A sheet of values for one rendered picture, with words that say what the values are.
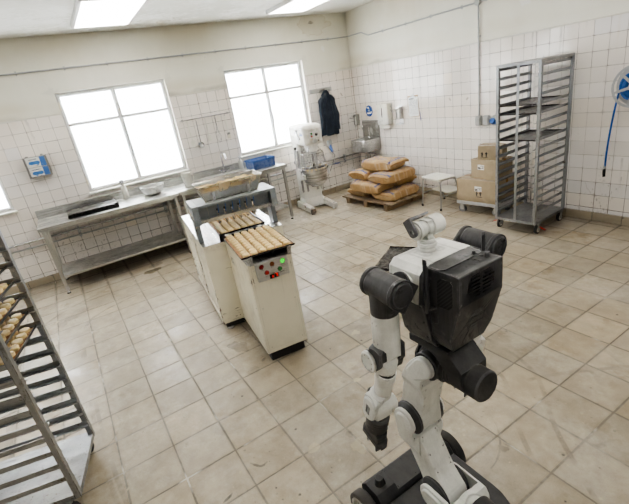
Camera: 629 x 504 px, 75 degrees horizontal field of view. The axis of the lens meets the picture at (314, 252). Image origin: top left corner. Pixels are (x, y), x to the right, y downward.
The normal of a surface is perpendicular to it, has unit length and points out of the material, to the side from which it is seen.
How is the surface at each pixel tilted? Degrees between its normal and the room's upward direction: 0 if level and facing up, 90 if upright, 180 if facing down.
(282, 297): 90
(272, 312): 90
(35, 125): 90
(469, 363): 45
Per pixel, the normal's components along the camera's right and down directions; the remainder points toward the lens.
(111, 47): 0.53, 0.24
